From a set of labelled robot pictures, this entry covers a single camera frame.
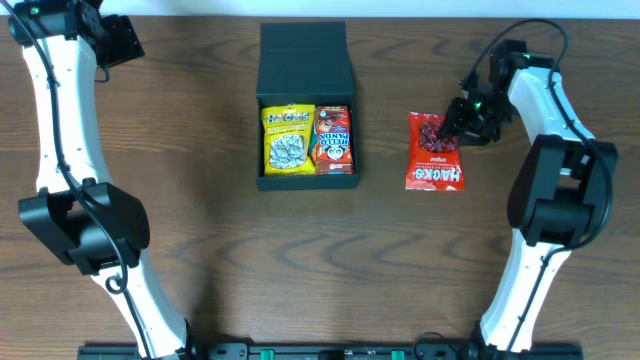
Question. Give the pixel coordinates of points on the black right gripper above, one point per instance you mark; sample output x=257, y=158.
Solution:
x=454, y=123

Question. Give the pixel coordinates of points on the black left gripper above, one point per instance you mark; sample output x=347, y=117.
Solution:
x=125, y=44

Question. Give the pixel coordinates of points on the red dried cranberry bag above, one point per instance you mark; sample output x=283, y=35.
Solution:
x=434, y=163

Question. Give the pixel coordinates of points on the red Hello Panda box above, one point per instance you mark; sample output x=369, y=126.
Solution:
x=332, y=151

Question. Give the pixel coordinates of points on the black gift box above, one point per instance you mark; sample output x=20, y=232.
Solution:
x=306, y=63

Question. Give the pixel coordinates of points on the yellow seed snack bag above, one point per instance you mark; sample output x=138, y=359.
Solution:
x=287, y=135

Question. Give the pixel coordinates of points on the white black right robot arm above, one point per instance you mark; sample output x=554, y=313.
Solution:
x=560, y=200

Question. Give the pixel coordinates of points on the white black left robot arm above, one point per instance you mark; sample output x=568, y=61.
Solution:
x=78, y=213

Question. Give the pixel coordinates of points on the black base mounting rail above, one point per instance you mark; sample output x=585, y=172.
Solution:
x=428, y=351

